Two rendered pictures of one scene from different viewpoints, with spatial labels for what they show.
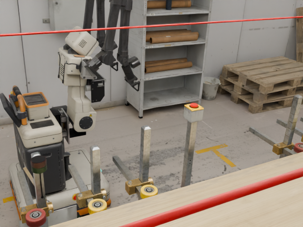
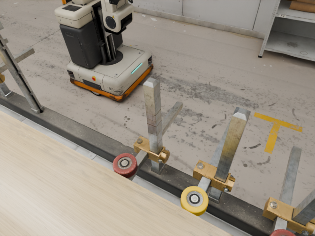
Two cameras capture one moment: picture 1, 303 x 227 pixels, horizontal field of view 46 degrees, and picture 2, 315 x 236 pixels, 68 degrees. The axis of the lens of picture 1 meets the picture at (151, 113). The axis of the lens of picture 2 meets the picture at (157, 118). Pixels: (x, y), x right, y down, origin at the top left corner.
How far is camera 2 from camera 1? 2.18 m
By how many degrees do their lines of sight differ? 52
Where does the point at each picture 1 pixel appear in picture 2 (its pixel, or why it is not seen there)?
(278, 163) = (51, 149)
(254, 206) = not seen: outside the picture
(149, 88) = (301, 32)
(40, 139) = (63, 19)
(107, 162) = (175, 75)
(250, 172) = (15, 129)
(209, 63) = not seen: outside the picture
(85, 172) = (119, 67)
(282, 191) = not seen: outside the picture
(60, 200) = (85, 74)
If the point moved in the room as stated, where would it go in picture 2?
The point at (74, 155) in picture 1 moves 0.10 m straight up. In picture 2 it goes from (134, 53) to (133, 44)
